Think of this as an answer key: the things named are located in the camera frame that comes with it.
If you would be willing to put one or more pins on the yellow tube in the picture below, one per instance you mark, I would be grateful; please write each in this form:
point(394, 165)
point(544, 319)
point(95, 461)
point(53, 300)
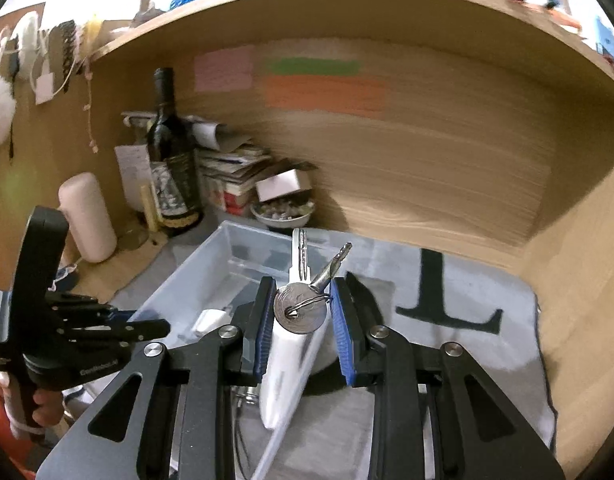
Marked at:
point(149, 207)

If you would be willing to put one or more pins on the white handwritten note paper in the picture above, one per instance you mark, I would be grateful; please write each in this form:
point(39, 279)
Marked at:
point(132, 165)

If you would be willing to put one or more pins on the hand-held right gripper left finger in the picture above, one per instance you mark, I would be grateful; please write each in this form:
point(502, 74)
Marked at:
point(264, 332)

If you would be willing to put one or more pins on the orange sticky note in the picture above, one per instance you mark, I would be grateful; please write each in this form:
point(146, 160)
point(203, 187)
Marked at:
point(327, 96)

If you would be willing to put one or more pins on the stack of papers and books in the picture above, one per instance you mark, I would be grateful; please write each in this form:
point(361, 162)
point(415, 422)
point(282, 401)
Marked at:
point(232, 170)

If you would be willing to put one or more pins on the rolled newspaper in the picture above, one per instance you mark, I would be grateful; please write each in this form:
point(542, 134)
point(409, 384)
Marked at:
point(202, 130)

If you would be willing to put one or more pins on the grey printed mat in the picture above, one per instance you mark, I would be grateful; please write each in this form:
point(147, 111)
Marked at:
point(462, 360)

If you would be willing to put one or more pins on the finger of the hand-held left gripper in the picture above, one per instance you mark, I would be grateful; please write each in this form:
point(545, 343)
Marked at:
point(147, 329)

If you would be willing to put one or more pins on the pink sticky note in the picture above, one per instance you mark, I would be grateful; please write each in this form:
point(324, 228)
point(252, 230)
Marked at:
point(224, 67)

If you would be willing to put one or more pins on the person's left hand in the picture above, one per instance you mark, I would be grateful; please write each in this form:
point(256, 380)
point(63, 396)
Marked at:
point(47, 407)

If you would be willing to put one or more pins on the bowl of beads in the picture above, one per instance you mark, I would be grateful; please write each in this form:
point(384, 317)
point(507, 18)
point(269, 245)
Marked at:
point(282, 217)

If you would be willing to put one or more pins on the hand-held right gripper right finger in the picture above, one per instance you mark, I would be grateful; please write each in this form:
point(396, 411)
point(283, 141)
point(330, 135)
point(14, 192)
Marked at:
point(342, 332)

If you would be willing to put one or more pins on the white folding knife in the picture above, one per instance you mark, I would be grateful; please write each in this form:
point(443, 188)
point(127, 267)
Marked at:
point(282, 375)

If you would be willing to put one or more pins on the white paper tag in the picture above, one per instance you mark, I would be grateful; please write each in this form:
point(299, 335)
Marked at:
point(44, 89)

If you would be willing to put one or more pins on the beige cylinder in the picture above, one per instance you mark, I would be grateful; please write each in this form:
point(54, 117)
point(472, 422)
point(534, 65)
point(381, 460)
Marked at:
point(87, 215)

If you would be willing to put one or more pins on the dark wine bottle elephant label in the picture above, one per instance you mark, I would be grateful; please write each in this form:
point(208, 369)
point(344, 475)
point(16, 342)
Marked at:
point(169, 160)

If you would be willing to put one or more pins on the white card box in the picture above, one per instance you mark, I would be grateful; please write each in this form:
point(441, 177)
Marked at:
point(282, 184)

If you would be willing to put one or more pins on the green sticky note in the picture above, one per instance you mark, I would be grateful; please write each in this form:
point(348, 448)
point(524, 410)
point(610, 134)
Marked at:
point(312, 66)

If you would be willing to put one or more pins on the clear plastic container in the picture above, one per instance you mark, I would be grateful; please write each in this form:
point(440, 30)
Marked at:
point(202, 270)

